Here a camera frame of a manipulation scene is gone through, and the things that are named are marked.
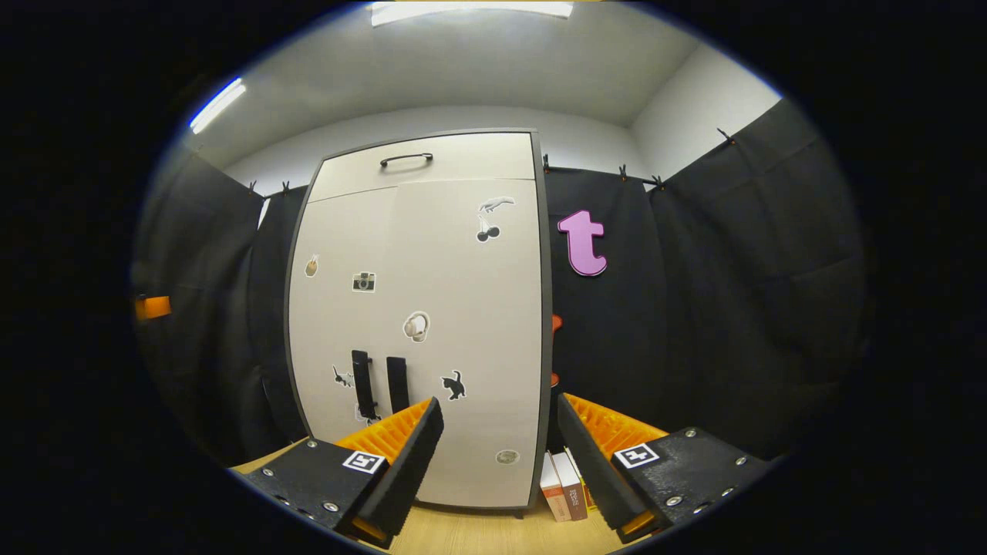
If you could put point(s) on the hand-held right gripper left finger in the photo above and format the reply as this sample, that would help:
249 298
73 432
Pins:
409 462

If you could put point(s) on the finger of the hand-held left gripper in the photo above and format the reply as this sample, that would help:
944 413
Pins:
154 307

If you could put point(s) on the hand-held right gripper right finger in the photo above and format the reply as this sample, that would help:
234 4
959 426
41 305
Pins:
590 462

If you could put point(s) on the white shoe cabinet door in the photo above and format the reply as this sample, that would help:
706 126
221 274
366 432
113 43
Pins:
339 331
478 308

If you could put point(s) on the white shoe cabinet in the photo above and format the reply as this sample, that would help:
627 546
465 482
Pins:
463 254

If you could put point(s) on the white cabinet drawer front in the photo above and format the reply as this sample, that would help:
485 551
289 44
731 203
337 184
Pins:
478 162

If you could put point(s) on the reddish brown book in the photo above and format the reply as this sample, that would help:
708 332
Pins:
572 482

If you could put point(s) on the white red book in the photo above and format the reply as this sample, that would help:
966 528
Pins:
551 493

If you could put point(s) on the black backdrop cloth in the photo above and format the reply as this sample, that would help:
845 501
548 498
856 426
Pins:
732 308

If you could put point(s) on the ceiling light strip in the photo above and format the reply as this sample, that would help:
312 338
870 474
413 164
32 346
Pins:
218 104

